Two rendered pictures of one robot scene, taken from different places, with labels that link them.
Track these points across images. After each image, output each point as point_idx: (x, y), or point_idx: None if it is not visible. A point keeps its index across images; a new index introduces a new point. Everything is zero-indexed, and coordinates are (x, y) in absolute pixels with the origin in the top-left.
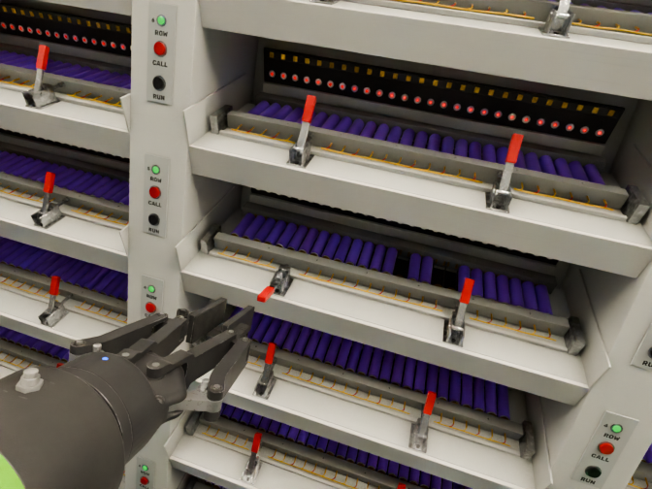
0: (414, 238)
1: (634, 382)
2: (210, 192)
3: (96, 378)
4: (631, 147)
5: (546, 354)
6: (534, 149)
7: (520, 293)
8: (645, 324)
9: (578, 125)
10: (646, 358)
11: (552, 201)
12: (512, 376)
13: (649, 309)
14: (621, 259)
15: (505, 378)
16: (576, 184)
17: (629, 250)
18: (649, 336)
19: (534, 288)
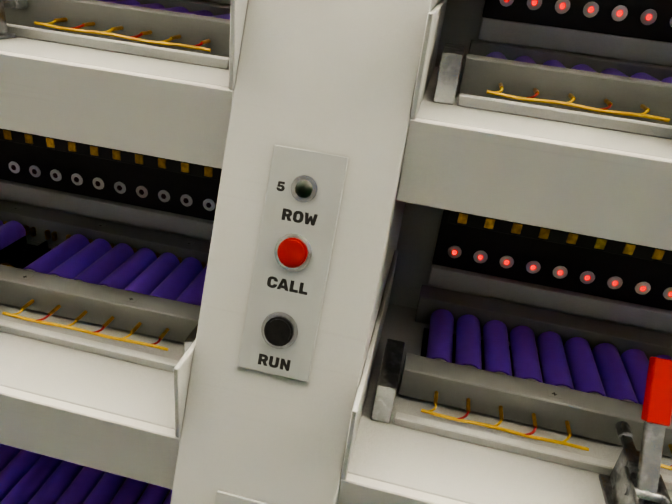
0: (4, 192)
1: (256, 412)
2: None
3: None
4: None
5: (133, 377)
6: (161, 0)
7: (151, 273)
8: (246, 265)
9: None
10: (263, 347)
11: (96, 38)
12: (40, 428)
13: (246, 230)
14: (184, 124)
15: (31, 436)
16: (152, 11)
17: (185, 98)
18: (256, 291)
19: (192, 267)
